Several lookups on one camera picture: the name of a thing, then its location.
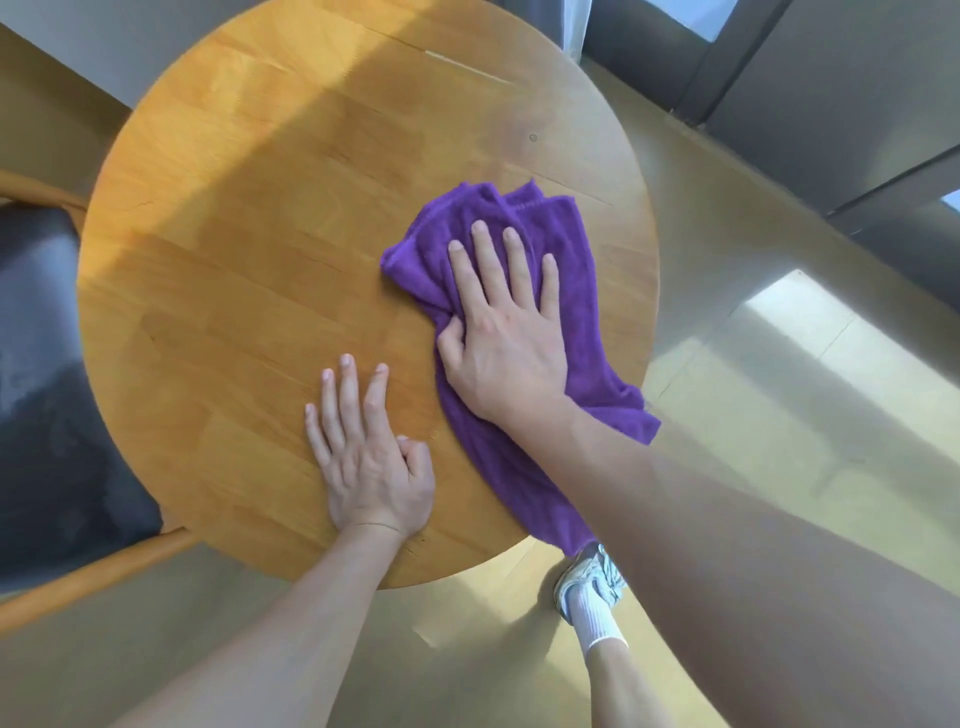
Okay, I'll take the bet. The person's right hand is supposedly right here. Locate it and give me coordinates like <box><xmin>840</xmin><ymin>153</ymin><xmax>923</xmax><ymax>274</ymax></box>
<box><xmin>436</xmin><ymin>218</ymin><xmax>575</xmax><ymax>429</ymax></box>

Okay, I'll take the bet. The person's left hand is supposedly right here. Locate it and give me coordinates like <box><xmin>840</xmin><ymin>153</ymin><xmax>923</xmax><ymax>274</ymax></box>
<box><xmin>303</xmin><ymin>353</ymin><xmax>437</xmax><ymax>538</ymax></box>

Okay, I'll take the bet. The purple microfibre cloth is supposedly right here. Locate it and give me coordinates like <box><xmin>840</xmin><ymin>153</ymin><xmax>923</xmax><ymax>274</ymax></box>
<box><xmin>380</xmin><ymin>179</ymin><xmax>663</xmax><ymax>558</ymax></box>

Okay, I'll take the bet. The wooden chair with black seat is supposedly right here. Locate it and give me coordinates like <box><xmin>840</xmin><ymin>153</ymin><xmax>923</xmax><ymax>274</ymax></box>
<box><xmin>0</xmin><ymin>168</ymin><xmax>198</xmax><ymax>635</ymax></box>

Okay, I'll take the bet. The person's left forearm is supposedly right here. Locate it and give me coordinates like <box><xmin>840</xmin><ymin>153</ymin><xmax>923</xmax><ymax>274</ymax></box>
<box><xmin>108</xmin><ymin>523</ymin><xmax>410</xmax><ymax>728</ymax></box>

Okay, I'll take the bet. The person's right forearm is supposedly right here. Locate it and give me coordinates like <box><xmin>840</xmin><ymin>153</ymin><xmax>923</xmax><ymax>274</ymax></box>
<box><xmin>509</xmin><ymin>397</ymin><xmax>960</xmax><ymax>728</ymax></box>

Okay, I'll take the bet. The person's right white sneaker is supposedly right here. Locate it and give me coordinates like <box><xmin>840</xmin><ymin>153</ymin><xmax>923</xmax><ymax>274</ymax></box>
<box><xmin>553</xmin><ymin>543</ymin><xmax>628</xmax><ymax>624</ymax></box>

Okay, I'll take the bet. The person's right white sock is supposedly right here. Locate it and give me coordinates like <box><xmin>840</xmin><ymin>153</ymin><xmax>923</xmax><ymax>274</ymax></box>
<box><xmin>568</xmin><ymin>584</ymin><xmax>628</xmax><ymax>652</ymax></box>

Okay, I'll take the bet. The person's right leg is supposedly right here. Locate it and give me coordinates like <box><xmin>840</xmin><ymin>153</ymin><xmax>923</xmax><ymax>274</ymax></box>
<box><xmin>584</xmin><ymin>637</ymin><xmax>676</xmax><ymax>728</ymax></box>

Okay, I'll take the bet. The round wooden table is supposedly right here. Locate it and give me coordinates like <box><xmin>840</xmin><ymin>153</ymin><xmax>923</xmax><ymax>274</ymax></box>
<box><xmin>76</xmin><ymin>0</ymin><xmax>661</xmax><ymax>592</ymax></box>

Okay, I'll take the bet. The large glass window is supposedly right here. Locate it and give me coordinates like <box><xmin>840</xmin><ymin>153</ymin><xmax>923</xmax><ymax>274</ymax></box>
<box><xmin>581</xmin><ymin>0</ymin><xmax>960</xmax><ymax>260</ymax></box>

